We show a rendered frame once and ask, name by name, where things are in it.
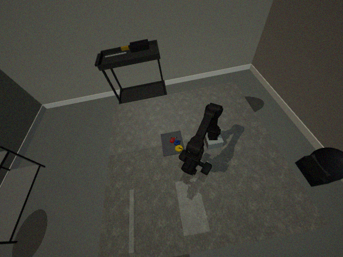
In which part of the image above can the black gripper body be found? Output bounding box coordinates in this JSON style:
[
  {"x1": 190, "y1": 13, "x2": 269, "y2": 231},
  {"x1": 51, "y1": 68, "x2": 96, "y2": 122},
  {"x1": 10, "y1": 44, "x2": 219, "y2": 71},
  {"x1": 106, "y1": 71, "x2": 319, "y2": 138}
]
[{"x1": 179, "y1": 150, "x2": 212, "y2": 175}]

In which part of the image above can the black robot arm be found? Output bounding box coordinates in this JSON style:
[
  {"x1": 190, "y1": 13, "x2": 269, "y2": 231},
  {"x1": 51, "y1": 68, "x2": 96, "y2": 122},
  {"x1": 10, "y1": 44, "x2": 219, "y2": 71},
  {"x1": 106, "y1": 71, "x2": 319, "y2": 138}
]
[{"x1": 181, "y1": 103, "x2": 223, "y2": 176}]

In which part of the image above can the yellow gear with black stripe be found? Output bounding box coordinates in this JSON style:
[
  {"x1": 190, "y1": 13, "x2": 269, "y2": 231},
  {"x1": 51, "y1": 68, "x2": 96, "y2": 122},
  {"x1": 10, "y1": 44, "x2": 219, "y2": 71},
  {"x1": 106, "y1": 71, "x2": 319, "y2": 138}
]
[{"x1": 175, "y1": 145, "x2": 183, "y2": 152}]

